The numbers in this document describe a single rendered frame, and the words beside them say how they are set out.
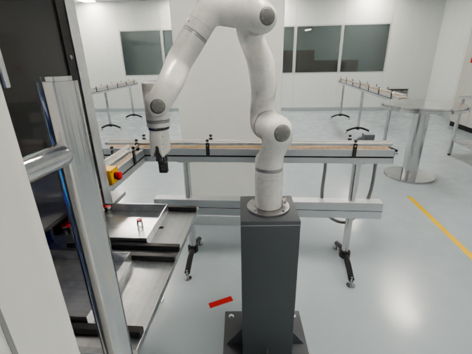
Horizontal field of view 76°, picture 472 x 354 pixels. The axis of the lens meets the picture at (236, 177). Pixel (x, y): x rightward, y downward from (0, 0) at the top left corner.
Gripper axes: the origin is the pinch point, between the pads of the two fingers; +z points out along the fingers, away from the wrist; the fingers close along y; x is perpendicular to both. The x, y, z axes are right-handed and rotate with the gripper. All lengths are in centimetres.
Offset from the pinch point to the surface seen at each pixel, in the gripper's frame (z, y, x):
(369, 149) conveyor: 17, -83, 104
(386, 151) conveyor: 18, -83, 115
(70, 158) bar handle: -33, 87, 25
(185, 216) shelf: 22.3, -1.9, 6.4
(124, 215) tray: 22.1, -1.3, -19.6
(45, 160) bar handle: -33, 89, 25
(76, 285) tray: 22.1, 40.3, -15.5
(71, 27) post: -49, -7, -30
